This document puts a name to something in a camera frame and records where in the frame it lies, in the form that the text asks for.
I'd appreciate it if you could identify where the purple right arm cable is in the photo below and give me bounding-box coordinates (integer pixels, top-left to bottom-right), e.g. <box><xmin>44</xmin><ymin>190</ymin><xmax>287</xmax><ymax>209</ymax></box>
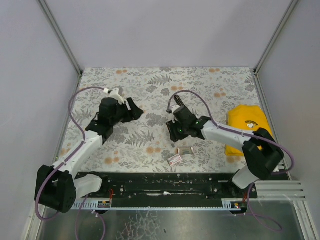
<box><xmin>166</xmin><ymin>89</ymin><xmax>295</xmax><ymax>232</ymax></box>

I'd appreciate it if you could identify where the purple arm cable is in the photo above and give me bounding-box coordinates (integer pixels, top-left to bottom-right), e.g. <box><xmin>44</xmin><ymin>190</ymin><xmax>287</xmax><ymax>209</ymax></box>
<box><xmin>166</xmin><ymin>89</ymin><xmax>295</xmax><ymax>232</ymax></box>
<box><xmin>34</xmin><ymin>86</ymin><xmax>108</xmax><ymax>240</ymax></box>

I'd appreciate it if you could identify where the red white staple box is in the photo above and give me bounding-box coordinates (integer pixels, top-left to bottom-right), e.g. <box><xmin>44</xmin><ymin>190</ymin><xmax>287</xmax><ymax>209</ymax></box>
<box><xmin>167</xmin><ymin>154</ymin><xmax>182</xmax><ymax>166</ymax></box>

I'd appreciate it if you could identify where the aluminium frame post left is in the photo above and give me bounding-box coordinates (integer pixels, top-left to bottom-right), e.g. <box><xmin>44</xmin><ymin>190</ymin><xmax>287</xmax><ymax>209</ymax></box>
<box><xmin>36</xmin><ymin>0</ymin><xmax>83</xmax><ymax>76</ymax></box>

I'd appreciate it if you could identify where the aluminium frame post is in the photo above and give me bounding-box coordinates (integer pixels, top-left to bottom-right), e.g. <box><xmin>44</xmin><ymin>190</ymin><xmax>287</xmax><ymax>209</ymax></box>
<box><xmin>36</xmin><ymin>0</ymin><xmax>83</xmax><ymax>76</ymax></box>
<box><xmin>253</xmin><ymin>0</ymin><xmax>301</xmax><ymax>74</ymax></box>

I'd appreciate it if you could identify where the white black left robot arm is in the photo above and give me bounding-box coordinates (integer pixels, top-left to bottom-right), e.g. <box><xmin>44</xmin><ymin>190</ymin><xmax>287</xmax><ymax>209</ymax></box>
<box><xmin>34</xmin><ymin>97</ymin><xmax>144</xmax><ymax>213</ymax></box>

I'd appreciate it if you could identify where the floral patterned table mat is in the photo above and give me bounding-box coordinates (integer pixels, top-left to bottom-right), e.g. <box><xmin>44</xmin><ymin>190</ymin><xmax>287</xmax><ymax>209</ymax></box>
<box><xmin>59</xmin><ymin>67</ymin><xmax>260</xmax><ymax>173</ymax></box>

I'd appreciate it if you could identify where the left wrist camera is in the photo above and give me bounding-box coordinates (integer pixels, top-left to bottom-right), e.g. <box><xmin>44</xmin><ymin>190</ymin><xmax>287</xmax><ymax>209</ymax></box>
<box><xmin>104</xmin><ymin>88</ymin><xmax>125</xmax><ymax>105</ymax></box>

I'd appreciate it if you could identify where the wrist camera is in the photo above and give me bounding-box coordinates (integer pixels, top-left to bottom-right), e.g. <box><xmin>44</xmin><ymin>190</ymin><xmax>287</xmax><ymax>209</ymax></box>
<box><xmin>173</xmin><ymin>106</ymin><xmax>197</xmax><ymax>125</ymax></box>
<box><xmin>104</xmin><ymin>88</ymin><xmax>125</xmax><ymax>105</ymax></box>

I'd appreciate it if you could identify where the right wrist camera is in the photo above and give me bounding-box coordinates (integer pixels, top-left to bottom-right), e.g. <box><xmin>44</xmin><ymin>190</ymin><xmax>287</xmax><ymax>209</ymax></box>
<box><xmin>173</xmin><ymin>106</ymin><xmax>197</xmax><ymax>125</ymax></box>

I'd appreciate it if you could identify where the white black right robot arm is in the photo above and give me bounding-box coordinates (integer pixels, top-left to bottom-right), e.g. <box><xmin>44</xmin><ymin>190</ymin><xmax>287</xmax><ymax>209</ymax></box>
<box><xmin>166</xmin><ymin>116</ymin><xmax>284</xmax><ymax>189</ymax></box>

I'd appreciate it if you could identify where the yellow Snoopy cloth pouch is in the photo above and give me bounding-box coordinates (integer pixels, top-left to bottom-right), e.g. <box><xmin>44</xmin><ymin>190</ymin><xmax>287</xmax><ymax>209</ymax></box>
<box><xmin>224</xmin><ymin>104</ymin><xmax>273</xmax><ymax>157</ymax></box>

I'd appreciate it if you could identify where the aluminium frame post right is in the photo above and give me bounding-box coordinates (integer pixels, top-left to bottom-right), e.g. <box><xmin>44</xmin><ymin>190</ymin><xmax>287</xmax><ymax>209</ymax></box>
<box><xmin>253</xmin><ymin>0</ymin><xmax>301</xmax><ymax>74</ymax></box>

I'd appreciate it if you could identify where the white slotted cable duct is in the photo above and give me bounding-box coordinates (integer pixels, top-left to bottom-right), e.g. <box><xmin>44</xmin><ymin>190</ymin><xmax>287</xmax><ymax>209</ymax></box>
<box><xmin>71</xmin><ymin>198</ymin><xmax>243</xmax><ymax>213</ymax></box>

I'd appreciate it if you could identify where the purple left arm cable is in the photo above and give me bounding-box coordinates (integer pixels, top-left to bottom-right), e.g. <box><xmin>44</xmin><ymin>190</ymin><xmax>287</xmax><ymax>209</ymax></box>
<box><xmin>34</xmin><ymin>86</ymin><xmax>108</xmax><ymax>240</ymax></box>

